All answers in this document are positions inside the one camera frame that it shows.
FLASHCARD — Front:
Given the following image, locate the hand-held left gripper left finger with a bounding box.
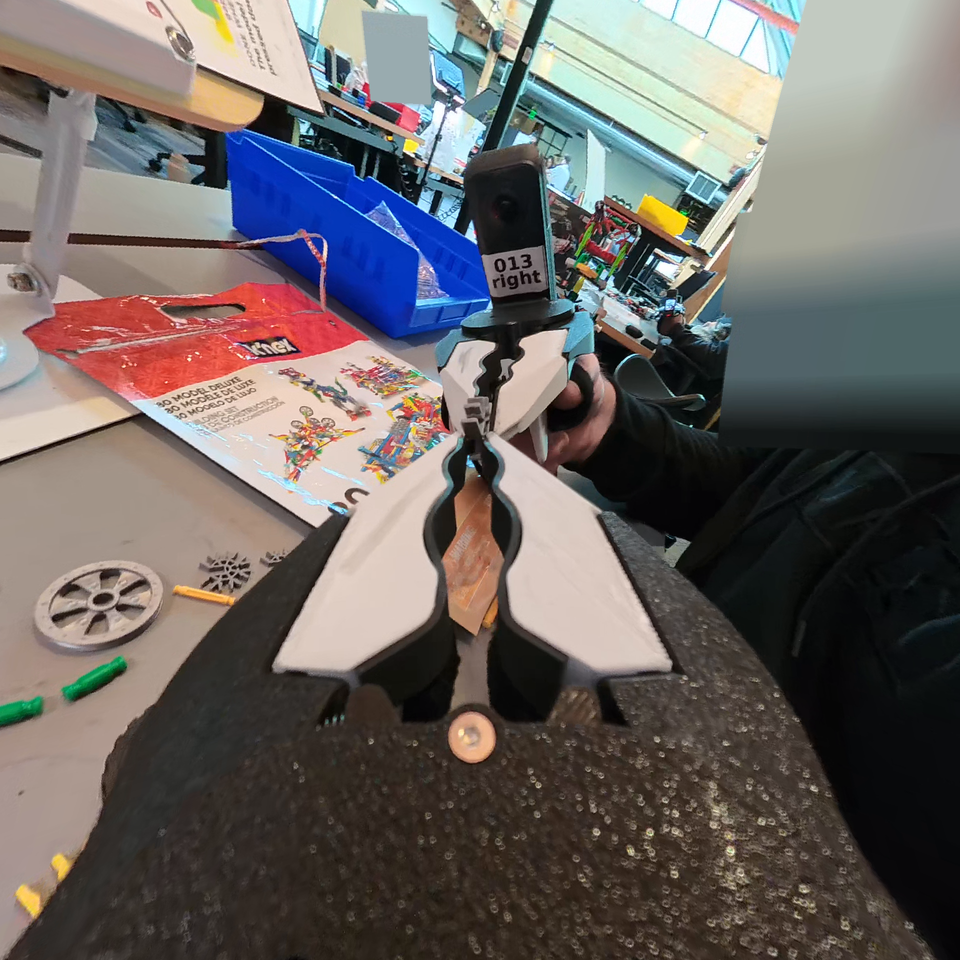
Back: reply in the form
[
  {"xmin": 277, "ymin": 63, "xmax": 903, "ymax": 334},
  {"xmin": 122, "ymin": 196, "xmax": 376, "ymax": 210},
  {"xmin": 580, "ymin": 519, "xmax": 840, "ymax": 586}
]
[{"xmin": 273, "ymin": 435, "xmax": 465, "ymax": 723}]

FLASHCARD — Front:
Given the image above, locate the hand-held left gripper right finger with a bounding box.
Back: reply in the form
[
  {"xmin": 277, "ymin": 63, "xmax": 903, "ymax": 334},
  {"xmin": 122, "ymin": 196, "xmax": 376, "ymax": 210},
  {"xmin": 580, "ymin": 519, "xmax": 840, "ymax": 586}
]
[{"xmin": 483, "ymin": 435, "xmax": 674, "ymax": 723}]

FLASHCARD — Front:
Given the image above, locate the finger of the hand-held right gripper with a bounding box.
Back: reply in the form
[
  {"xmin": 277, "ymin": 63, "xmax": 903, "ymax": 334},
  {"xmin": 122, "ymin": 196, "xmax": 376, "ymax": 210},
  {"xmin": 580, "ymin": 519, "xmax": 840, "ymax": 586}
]
[
  {"xmin": 486, "ymin": 328, "xmax": 571, "ymax": 465},
  {"xmin": 439, "ymin": 337, "xmax": 498, "ymax": 435}
]

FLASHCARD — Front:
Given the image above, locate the person's right hand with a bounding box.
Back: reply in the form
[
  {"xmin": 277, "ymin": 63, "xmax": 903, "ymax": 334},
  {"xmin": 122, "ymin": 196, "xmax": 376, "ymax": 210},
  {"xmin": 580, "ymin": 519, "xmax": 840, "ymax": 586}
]
[{"xmin": 547, "ymin": 352, "xmax": 620, "ymax": 474}]

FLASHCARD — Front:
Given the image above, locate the colourful toy model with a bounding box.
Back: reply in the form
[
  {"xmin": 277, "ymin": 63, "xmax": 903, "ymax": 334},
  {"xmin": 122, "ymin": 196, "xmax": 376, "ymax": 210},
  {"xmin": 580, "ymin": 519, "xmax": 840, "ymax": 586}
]
[{"xmin": 573, "ymin": 201, "xmax": 640, "ymax": 301}]

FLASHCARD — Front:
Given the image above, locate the background wooden table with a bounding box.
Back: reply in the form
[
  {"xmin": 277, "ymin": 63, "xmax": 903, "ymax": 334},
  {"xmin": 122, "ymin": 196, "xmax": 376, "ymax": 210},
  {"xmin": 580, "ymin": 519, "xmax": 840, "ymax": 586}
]
[{"xmin": 596, "ymin": 285, "xmax": 676, "ymax": 360}]

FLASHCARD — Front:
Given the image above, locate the clear bag of parts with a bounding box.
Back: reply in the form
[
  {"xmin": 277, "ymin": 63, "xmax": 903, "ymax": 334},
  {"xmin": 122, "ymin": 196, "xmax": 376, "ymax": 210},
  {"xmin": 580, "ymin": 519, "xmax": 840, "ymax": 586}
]
[{"xmin": 363, "ymin": 201, "xmax": 438, "ymax": 303}]

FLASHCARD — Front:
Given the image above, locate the black chair armrest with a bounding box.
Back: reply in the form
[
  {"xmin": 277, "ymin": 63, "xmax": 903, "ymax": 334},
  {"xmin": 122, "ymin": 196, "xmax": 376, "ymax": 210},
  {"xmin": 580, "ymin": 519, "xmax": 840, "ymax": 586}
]
[{"xmin": 615, "ymin": 354, "xmax": 708, "ymax": 430}]

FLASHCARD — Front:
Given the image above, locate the black pole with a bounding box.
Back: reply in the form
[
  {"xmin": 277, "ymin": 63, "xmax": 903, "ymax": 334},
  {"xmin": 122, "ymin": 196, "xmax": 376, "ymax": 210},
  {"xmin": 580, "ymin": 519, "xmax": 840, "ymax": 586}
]
[{"xmin": 468, "ymin": 0, "xmax": 556, "ymax": 237}]

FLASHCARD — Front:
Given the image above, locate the yellow storage bin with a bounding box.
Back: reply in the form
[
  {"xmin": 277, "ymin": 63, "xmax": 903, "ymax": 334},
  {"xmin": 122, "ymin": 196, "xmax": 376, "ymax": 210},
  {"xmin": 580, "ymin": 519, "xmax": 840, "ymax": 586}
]
[{"xmin": 637, "ymin": 193, "xmax": 690, "ymax": 235}]

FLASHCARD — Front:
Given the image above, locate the plain blue plastic bin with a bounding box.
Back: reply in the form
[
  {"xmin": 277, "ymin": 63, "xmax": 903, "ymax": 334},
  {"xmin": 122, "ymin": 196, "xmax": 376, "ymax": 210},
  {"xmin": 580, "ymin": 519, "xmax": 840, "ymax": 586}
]
[{"xmin": 225, "ymin": 129, "xmax": 492, "ymax": 339}]

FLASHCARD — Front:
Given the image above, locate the red white ribbon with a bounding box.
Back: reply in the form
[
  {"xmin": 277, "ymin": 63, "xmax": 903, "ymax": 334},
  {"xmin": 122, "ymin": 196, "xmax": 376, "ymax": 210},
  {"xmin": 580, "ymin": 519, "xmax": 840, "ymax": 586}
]
[{"xmin": 221, "ymin": 228, "xmax": 331, "ymax": 312}]

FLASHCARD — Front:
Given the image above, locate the printed construction toy bag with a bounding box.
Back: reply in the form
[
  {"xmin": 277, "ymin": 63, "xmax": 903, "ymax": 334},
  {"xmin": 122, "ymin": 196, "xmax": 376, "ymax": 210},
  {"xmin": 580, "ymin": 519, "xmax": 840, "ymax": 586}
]
[{"xmin": 24, "ymin": 281, "xmax": 502, "ymax": 637}]

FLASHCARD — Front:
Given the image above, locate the grey wheel hub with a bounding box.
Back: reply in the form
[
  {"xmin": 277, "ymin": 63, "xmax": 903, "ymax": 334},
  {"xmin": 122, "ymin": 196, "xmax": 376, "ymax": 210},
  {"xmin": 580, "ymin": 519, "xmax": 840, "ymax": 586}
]
[{"xmin": 33, "ymin": 561, "xmax": 165, "ymax": 651}]

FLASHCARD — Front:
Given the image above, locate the white base board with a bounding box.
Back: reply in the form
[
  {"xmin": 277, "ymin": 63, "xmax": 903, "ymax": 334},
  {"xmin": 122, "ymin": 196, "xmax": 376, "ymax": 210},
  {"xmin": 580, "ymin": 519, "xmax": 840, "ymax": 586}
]
[{"xmin": 0, "ymin": 273, "xmax": 145, "ymax": 462}]

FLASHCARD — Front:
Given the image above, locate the stand base disc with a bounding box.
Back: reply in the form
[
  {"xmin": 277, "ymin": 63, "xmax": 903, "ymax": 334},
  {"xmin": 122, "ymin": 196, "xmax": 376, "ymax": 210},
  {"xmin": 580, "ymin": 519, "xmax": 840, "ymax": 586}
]
[{"xmin": 0, "ymin": 333, "xmax": 40, "ymax": 393}]

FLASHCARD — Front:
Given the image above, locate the instruction sheet board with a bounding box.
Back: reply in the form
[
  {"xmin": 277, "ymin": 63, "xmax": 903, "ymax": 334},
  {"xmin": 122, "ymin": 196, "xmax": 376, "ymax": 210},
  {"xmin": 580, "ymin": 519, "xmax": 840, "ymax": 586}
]
[{"xmin": 0, "ymin": 0, "xmax": 325, "ymax": 135}]

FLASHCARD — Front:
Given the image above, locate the yellow fan connector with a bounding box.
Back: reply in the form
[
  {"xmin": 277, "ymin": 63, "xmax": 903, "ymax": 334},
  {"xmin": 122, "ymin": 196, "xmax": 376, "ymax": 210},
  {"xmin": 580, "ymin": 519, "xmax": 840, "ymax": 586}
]
[{"xmin": 15, "ymin": 851, "xmax": 76, "ymax": 920}]

